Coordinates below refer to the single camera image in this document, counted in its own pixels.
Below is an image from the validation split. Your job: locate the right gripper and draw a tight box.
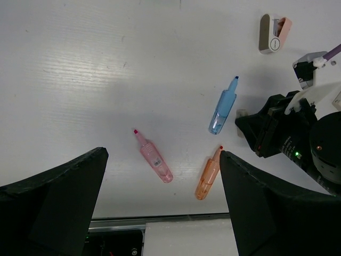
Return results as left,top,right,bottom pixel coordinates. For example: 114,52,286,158
235,91,317,171

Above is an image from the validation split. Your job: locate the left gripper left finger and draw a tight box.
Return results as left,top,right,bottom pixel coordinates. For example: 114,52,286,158
1,147,109,255

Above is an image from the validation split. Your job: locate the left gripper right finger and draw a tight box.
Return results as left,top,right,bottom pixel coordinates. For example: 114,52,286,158
220,151,340,255

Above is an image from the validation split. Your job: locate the grey eraser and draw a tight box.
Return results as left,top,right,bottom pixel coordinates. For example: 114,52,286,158
236,108,248,137

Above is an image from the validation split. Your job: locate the orange stubby highlighter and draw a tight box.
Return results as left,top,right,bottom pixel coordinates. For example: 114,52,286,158
195,145,223,200

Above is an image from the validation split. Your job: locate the pink grey mini stapler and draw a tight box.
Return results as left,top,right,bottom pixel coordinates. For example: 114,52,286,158
258,14,293,54

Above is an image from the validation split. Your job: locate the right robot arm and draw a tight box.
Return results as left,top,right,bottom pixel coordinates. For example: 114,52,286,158
235,91,340,196

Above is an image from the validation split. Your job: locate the blue stubby highlighter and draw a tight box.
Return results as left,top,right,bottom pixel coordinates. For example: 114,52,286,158
208,76,239,135

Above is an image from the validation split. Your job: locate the pink stubby highlighter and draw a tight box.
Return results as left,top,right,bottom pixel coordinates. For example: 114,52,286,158
134,129,173,183

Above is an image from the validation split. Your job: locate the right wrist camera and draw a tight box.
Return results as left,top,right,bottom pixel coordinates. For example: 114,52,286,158
285,46,340,115

